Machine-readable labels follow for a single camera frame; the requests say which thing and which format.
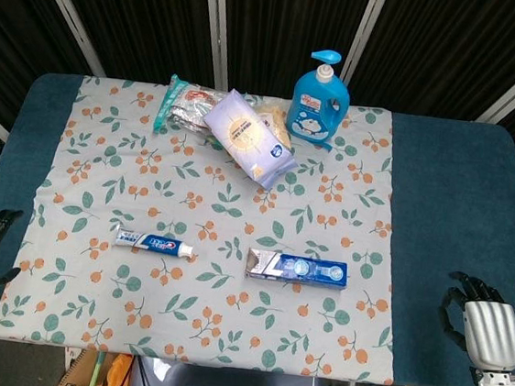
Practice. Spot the blue toothpaste carton box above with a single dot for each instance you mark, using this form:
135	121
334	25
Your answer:
305	269

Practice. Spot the lavender wet wipes pack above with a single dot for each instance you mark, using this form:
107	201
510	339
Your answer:
247	136

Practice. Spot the blue pump detergent bottle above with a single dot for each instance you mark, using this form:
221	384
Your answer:
314	109

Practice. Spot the orange plastic bag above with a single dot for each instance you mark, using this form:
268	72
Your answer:
118	374

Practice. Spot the floral orange-berry tablecloth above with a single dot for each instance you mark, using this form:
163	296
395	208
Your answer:
189	315

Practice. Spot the yellow noodle snack packet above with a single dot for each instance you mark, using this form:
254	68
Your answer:
276	121

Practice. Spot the blue white toothpaste tube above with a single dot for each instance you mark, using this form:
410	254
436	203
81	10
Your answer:
155	242

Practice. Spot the black pleated curtain screen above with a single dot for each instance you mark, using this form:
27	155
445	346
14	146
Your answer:
290	16

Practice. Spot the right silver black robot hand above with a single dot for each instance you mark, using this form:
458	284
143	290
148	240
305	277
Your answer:
491	333

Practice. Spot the teal silver snack packet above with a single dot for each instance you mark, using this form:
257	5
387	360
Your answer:
184	104

